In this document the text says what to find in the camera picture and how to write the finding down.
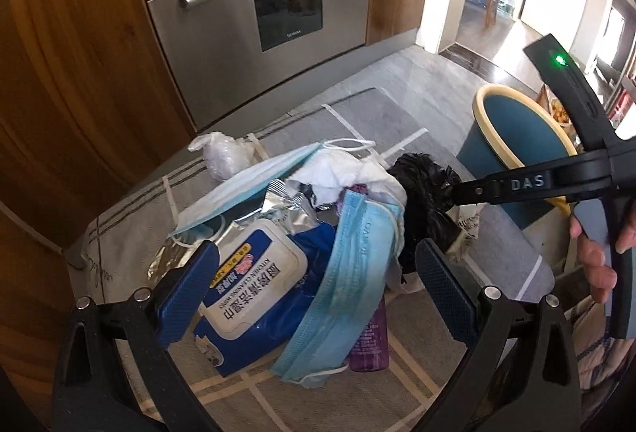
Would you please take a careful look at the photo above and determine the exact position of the black plastic bag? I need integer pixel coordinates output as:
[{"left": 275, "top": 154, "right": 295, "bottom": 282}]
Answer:
[{"left": 386, "top": 152, "right": 465, "bottom": 274}]

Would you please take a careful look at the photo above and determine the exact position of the silver foil packet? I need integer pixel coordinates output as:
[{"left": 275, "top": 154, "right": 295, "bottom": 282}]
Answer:
[{"left": 149, "top": 178, "right": 324, "bottom": 278}]

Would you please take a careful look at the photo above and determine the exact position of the blue face mask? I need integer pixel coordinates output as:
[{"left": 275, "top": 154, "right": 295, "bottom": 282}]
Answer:
[
  {"left": 271, "top": 188, "right": 405, "bottom": 388},
  {"left": 166, "top": 138, "right": 376, "bottom": 244}
]

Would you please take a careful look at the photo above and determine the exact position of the large wooden cabinet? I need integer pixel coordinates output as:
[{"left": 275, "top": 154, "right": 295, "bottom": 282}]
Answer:
[{"left": 0, "top": 0, "right": 197, "bottom": 363}]

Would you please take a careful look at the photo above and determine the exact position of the blue trash bin yellow rim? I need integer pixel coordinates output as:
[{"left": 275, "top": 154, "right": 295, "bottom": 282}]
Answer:
[{"left": 456, "top": 84, "right": 580, "bottom": 230}]

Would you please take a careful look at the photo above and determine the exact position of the grey striped rug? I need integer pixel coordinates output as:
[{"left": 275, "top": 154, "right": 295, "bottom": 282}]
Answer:
[{"left": 64, "top": 86, "right": 555, "bottom": 432}]

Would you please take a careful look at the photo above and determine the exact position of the white crumpled tissue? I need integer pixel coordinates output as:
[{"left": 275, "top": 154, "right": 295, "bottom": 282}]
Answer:
[{"left": 288, "top": 148, "right": 408, "bottom": 214}]

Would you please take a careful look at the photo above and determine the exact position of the blue wet wipes pack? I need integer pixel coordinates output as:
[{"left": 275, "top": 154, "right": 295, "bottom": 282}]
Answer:
[{"left": 191, "top": 218, "right": 349, "bottom": 378}]

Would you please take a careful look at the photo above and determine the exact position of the newspaper scrap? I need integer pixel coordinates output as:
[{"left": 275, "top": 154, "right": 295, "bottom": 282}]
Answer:
[{"left": 444, "top": 206, "right": 485, "bottom": 259}]

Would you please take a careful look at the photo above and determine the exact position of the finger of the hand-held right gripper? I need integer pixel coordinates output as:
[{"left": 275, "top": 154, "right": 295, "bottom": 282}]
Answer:
[{"left": 447, "top": 165, "right": 560, "bottom": 209}]

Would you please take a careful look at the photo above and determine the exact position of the striped cloth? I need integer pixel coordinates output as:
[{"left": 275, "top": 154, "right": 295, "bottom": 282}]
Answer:
[{"left": 571, "top": 303, "right": 636, "bottom": 413}]

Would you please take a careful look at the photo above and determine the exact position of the stainless steel oven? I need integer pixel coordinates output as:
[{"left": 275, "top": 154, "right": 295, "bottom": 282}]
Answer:
[{"left": 128, "top": 0, "right": 376, "bottom": 134}]

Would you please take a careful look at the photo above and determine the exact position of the white crumpled plastic bag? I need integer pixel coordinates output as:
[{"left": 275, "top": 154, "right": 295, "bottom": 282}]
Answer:
[{"left": 188, "top": 132, "right": 269, "bottom": 181}]

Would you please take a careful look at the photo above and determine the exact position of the person's right hand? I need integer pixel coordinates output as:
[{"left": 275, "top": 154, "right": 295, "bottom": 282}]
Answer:
[{"left": 569, "top": 213, "right": 617, "bottom": 304}]

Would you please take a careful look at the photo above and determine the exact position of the yellow snack bag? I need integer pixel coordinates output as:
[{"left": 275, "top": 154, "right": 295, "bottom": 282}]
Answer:
[{"left": 539, "top": 86, "right": 577, "bottom": 139}]

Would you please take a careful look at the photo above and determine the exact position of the purple bottle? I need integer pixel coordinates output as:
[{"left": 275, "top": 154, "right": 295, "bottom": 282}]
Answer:
[{"left": 348, "top": 183, "right": 391, "bottom": 373}]

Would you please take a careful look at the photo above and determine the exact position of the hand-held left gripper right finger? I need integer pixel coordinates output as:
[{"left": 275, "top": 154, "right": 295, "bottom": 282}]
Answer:
[{"left": 415, "top": 238, "right": 582, "bottom": 432}]

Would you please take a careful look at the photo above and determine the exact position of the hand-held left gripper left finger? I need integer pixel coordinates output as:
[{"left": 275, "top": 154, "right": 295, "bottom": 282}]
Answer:
[{"left": 52, "top": 240, "right": 222, "bottom": 432}]

